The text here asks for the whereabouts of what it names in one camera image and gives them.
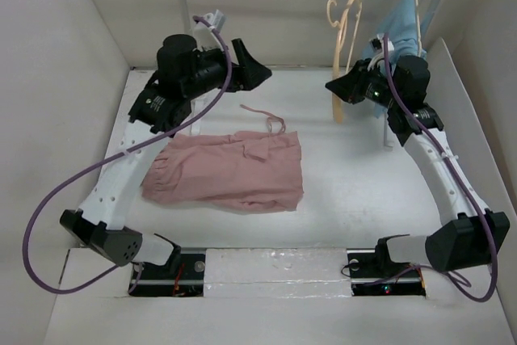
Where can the wooden hanger with blue cloth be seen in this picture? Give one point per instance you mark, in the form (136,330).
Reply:
(418,28)

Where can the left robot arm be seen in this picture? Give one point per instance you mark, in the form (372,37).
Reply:
(185,72)

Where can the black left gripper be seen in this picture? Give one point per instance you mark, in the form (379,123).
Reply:
(248,73)

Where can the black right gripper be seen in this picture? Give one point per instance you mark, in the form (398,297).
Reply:
(349,86)

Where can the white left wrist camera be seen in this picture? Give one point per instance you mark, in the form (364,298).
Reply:
(203,33)

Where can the aluminium rail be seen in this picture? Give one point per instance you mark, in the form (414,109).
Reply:
(279,273)

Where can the light blue garment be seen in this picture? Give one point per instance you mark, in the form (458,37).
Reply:
(401,26)

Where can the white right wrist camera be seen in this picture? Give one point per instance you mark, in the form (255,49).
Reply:
(380,50)

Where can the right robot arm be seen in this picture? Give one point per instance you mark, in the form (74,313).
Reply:
(470,234)

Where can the pink trousers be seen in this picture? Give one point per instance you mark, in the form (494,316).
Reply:
(246,171)

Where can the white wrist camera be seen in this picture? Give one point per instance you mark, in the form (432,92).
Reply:
(203,33)
(380,50)

